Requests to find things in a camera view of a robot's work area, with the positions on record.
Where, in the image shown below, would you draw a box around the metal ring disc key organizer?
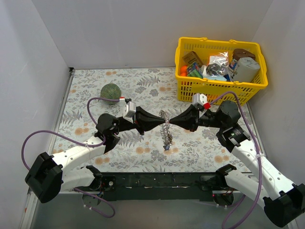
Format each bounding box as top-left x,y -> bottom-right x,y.
159,110 -> 173,148

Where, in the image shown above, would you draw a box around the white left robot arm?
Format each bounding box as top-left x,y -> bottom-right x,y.
25,102 -> 166,203

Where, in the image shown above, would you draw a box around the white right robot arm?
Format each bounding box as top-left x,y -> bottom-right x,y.
169,101 -> 305,228

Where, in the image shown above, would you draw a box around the yellow plastic basket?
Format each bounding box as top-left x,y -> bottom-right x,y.
175,37 -> 268,104

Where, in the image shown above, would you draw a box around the floral patterned mat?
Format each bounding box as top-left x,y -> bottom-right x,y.
58,68 -> 248,172

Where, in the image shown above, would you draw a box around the green textured ball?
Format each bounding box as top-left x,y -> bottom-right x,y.
100,83 -> 122,105

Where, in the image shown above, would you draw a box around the green blue small box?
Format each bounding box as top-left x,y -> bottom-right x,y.
186,62 -> 203,79

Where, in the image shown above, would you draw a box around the orange balls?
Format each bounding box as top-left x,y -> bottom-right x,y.
180,65 -> 188,76

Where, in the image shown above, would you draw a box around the clear plastic bag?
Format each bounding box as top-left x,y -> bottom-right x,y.
206,52 -> 229,76

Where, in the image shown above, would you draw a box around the white cylindrical container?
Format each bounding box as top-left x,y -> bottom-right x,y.
231,57 -> 260,83

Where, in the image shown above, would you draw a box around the brown cardboard box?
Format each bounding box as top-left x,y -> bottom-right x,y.
182,51 -> 203,67

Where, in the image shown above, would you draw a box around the brown round object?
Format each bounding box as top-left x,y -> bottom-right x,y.
232,49 -> 255,61

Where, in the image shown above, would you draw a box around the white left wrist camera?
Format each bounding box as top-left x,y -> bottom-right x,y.
119,97 -> 136,123

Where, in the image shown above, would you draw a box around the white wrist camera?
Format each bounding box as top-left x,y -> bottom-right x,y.
192,93 -> 211,111
119,97 -> 136,123

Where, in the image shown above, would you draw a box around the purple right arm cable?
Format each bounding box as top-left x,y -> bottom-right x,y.
204,91 -> 264,229

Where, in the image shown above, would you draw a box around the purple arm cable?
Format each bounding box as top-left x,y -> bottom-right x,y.
21,96 -> 127,218
204,91 -> 264,229

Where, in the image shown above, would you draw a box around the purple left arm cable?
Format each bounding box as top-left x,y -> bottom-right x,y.
21,96 -> 127,218

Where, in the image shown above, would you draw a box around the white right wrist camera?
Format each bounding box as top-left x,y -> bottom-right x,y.
192,93 -> 211,111

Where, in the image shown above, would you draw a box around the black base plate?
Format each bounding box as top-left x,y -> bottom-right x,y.
73,171 -> 239,201

